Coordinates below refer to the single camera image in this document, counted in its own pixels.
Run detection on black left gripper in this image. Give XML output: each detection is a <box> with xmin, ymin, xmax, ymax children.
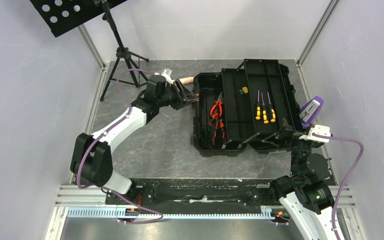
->
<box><xmin>157</xmin><ymin>79</ymin><xmax>199</xmax><ymax>111</ymax></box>

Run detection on wire brush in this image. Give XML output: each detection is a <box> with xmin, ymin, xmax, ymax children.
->
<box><xmin>193</xmin><ymin>93</ymin><xmax>200</xmax><ymax>101</ymax></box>

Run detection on orange cutting pliers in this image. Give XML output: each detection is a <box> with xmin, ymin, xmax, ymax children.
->
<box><xmin>209</xmin><ymin>91</ymin><xmax>223</xmax><ymax>129</ymax></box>

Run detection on black plastic toolbox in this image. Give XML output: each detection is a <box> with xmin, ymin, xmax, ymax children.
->
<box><xmin>191</xmin><ymin>59</ymin><xmax>295</xmax><ymax>157</ymax></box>

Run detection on yellow hex key set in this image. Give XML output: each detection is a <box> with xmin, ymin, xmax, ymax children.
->
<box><xmin>239</xmin><ymin>86</ymin><xmax>249</xmax><ymax>96</ymax></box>

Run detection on orange black combination pliers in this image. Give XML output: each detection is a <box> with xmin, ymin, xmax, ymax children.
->
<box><xmin>210</xmin><ymin>118</ymin><xmax>226</xmax><ymax>147</ymax></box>

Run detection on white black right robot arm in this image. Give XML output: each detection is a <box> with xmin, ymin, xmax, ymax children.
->
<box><xmin>261</xmin><ymin>85</ymin><xmax>344</xmax><ymax>240</ymax></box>

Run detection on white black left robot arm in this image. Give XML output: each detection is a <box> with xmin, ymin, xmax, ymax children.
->
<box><xmin>70</xmin><ymin>73</ymin><xmax>199</xmax><ymax>204</ymax></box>

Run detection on purple plastic scraper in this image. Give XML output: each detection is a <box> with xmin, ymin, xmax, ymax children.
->
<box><xmin>299</xmin><ymin>96</ymin><xmax>324</xmax><ymax>129</ymax></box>

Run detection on black tripod music stand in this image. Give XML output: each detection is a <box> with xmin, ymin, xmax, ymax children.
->
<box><xmin>31</xmin><ymin>0</ymin><xmax>150</xmax><ymax>102</ymax></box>

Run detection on beige wooden handle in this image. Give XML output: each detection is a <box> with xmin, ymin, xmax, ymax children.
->
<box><xmin>179</xmin><ymin>76</ymin><xmax>194</xmax><ymax>85</ymax></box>

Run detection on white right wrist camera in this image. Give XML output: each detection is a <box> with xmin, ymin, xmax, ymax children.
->
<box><xmin>298</xmin><ymin>124</ymin><xmax>331</xmax><ymax>143</ymax></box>

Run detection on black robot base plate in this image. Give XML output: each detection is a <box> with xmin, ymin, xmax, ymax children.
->
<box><xmin>104</xmin><ymin>178</ymin><xmax>303</xmax><ymax>215</ymax></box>

